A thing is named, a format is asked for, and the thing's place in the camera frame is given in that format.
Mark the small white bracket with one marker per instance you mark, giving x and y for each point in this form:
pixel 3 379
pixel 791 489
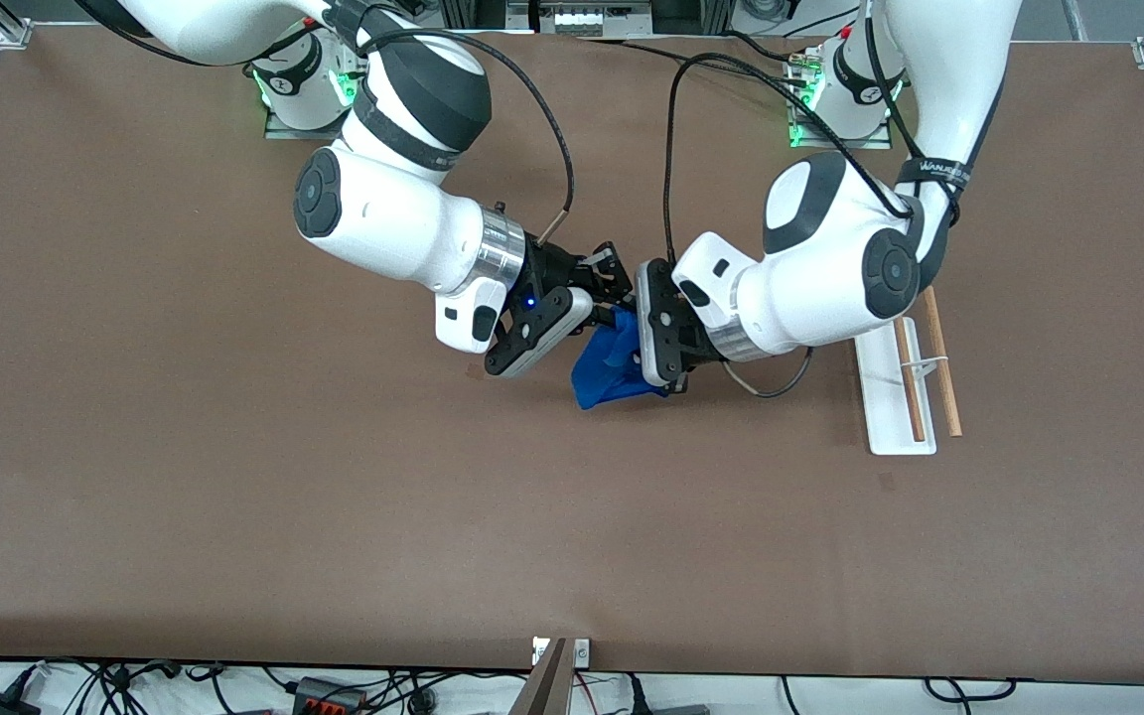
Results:
pixel 539 650
pixel 582 651

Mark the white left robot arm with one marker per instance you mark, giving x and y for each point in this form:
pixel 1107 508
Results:
pixel 830 268

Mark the red and black connector box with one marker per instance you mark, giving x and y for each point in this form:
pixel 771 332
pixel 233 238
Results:
pixel 329 697

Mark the blue towel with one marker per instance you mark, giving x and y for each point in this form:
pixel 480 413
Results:
pixel 607 382

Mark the grey camera post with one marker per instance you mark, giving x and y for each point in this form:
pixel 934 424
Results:
pixel 544 690

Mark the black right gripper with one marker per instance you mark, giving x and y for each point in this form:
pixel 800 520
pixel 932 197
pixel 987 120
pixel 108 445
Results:
pixel 549 266

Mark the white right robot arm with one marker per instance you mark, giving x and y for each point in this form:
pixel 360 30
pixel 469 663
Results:
pixel 383 218

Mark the black plug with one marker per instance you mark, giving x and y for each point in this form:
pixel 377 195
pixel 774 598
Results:
pixel 637 695

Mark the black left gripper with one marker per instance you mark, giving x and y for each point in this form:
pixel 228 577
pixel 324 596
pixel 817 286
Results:
pixel 695 350

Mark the white towel rack wooden rods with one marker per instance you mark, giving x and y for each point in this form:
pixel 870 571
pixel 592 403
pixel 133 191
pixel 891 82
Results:
pixel 890 427

